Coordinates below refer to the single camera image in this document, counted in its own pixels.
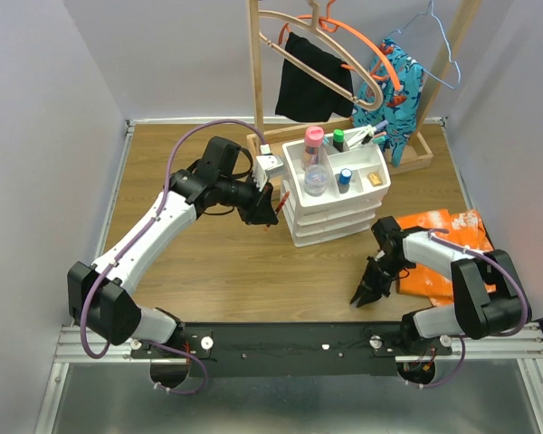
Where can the red pen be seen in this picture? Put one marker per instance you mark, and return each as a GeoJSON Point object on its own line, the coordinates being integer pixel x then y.
{"type": "Point", "coordinates": [277, 210]}

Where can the orange white tie-dye cloth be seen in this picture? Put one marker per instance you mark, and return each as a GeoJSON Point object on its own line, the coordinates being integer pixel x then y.
{"type": "Point", "coordinates": [465, 228]}

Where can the black green highlighter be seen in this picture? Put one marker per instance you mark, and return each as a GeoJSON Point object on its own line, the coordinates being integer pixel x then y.
{"type": "Point", "coordinates": [338, 140]}

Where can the pink lid pencil tube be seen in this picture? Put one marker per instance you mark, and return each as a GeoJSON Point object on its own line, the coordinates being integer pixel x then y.
{"type": "Point", "coordinates": [313, 140]}

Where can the purple cap marker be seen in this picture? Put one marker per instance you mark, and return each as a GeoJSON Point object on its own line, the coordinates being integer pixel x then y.
{"type": "Point", "coordinates": [380, 127]}

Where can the blue cap marker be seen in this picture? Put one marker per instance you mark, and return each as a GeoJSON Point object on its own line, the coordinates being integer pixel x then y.
{"type": "Point", "coordinates": [379, 139]}

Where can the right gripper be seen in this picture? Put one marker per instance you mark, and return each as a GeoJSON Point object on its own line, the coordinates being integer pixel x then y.
{"type": "Point", "coordinates": [375, 287]}

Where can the beige wooden hanger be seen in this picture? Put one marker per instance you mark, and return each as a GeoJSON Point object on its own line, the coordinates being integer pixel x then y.
{"type": "Point", "coordinates": [279, 32]}

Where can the blue cap clear tube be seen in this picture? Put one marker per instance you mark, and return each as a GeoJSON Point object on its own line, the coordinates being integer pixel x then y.
{"type": "Point", "coordinates": [344, 180]}

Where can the wooden clothes rack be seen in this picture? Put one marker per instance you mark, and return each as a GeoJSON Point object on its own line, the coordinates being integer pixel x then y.
{"type": "Point", "coordinates": [419, 155]}

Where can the small yellow eraser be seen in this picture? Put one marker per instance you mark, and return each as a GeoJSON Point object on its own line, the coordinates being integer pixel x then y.
{"type": "Point", "coordinates": [375, 179]}

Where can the white plastic drawer organizer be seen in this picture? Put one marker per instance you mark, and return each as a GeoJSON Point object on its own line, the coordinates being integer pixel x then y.
{"type": "Point", "coordinates": [313, 220]}

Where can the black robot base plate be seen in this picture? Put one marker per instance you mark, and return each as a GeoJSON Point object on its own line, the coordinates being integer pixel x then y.
{"type": "Point", "coordinates": [288, 349]}

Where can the black shorts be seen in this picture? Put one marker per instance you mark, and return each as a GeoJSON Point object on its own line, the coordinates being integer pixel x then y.
{"type": "Point", "coordinates": [304, 99]}

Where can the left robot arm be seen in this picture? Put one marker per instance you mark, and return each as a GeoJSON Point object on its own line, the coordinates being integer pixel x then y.
{"type": "Point", "coordinates": [100, 294]}

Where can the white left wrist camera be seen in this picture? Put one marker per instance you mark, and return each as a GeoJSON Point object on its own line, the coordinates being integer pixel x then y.
{"type": "Point", "coordinates": [267, 166]}

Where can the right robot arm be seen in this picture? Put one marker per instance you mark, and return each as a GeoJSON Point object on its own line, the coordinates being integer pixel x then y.
{"type": "Point", "coordinates": [488, 299]}

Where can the blue wire hanger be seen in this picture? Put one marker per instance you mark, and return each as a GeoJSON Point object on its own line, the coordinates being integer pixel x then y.
{"type": "Point", "coordinates": [440, 40]}

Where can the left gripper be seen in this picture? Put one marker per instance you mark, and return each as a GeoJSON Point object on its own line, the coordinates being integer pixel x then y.
{"type": "Point", "coordinates": [261, 211]}

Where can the blue fish print garment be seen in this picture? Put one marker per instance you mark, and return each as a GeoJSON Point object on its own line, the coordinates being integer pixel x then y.
{"type": "Point", "coordinates": [399, 107]}

